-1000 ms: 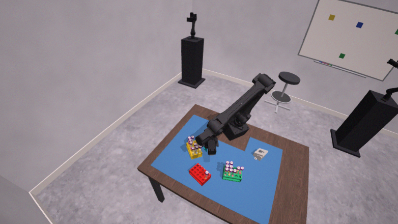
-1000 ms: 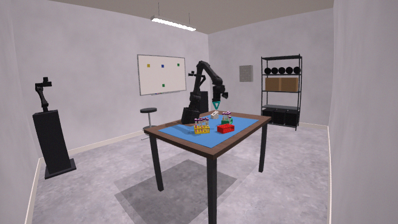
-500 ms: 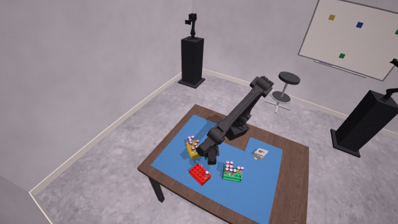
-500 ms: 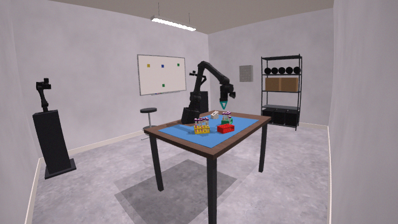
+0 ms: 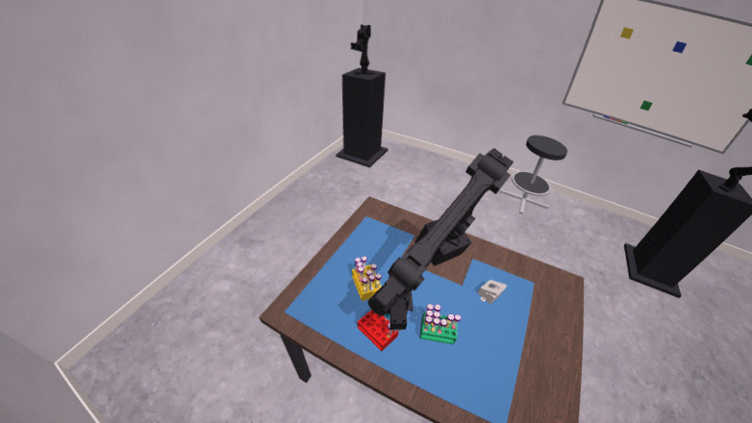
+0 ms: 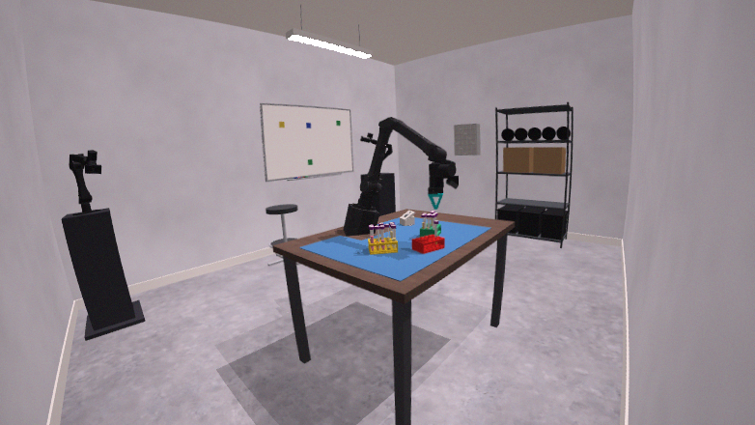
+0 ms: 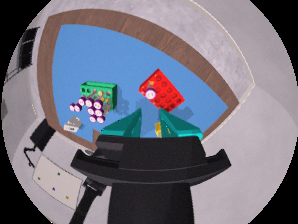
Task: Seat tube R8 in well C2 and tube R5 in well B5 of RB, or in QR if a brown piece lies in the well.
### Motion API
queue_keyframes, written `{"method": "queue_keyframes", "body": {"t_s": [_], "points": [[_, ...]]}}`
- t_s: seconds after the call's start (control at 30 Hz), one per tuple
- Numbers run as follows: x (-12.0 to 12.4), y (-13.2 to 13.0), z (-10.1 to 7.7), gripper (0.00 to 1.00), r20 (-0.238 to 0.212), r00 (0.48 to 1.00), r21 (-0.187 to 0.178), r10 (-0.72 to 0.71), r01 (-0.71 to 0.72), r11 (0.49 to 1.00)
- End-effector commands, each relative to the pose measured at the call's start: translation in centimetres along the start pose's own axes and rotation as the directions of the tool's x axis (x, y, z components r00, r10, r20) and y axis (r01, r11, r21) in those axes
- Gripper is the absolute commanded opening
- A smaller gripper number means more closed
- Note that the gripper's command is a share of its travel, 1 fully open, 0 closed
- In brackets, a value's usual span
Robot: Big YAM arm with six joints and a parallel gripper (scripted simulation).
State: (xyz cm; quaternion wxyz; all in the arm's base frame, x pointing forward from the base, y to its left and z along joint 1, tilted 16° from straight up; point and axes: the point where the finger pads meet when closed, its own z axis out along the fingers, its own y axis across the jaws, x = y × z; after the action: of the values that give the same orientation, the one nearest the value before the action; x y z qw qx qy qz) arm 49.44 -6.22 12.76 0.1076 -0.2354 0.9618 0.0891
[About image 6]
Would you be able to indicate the blue bench mat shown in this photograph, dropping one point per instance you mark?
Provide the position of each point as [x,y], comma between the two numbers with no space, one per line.
[405,262]

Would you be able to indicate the red rack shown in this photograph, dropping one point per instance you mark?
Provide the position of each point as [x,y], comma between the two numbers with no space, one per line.
[423,245]

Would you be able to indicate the green tube rack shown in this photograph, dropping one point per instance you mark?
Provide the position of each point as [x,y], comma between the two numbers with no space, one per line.
[426,232]

